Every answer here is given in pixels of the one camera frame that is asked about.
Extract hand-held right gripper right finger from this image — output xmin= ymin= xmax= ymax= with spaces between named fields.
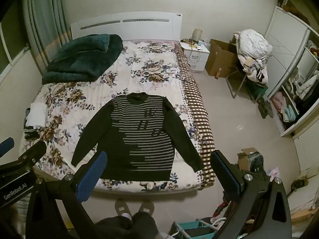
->
xmin=211 ymin=150 xmax=292 ymax=239

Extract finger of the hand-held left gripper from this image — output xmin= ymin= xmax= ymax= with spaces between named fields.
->
xmin=15 ymin=141 xmax=48 ymax=173
xmin=0 ymin=137 xmax=15 ymax=158

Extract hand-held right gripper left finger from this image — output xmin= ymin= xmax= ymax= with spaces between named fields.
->
xmin=25 ymin=151 xmax=108 ymax=239

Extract dark striped sweater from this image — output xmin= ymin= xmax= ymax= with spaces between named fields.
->
xmin=71 ymin=93 xmax=204 ymax=181

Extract folded dark cloth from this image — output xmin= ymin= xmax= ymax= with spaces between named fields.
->
xmin=23 ymin=126 xmax=42 ymax=140

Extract small open cardboard box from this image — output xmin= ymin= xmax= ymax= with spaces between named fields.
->
xmin=237 ymin=148 xmax=265 ymax=173

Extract folded white cloth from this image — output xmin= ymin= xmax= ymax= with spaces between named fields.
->
xmin=29 ymin=103 xmax=47 ymax=128

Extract grey slipper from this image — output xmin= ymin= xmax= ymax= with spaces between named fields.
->
xmin=138 ymin=201 xmax=155 ymax=217
xmin=114 ymin=199 xmax=132 ymax=220

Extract person's legs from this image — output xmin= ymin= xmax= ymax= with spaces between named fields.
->
xmin=95 ymin=211 xmax=160 ymax=239

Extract white rack with teal bin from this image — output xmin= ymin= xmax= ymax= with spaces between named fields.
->
xmin=171 ymin=216 xmax=226 ymax=239

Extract brown checked bed sheet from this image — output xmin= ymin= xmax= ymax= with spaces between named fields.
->
xmin=174 ymin=43 xmax=216 ymax=191

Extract pair of dark shoes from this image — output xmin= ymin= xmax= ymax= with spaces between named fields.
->
xmin=257 ymin=97 xmax=275 ymax=119

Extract window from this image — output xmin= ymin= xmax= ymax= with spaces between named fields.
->
xmin=0 ymin=17 xmax=32 ymax=82

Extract dark green blanket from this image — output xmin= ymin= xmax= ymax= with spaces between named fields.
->
xmin=41 ymin=34 xmax=124 ymax=85

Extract large brown cardboard box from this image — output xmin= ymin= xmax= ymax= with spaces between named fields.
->
xmin=204 ymin=39 xmax=240 ymax=78

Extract white nightstand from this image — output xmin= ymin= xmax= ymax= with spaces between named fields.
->
xmin=180 ymin=40 xmax=210 ymax=74

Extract floral bedspread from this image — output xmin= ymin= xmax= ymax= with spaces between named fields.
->
xmin=19 ymin=40 xmax=200 ymax=193

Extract pile of white bedding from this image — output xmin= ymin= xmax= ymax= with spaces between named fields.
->
xmin=233 ymin=29 xmax=274 ymax=84

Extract grey-green curtain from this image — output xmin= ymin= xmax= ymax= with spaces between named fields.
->
xmin=22 ymin=0 xmax=73 ymax=69

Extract white wardrobe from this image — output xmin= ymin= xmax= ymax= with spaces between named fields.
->
xmin=264 ymin=5 xmax=319 ymax=138

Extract white headboard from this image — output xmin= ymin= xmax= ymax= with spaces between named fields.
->
xmin=70 ymin=12 xmax=183 ymax=42

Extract brown bag on wardrobe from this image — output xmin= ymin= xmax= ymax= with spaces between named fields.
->
xmin=277 ymin=0 xmax=308 ymax=19

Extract metal frame chair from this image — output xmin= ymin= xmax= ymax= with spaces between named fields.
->
xmin=225 ymin=68 xmax=269 ymax=104

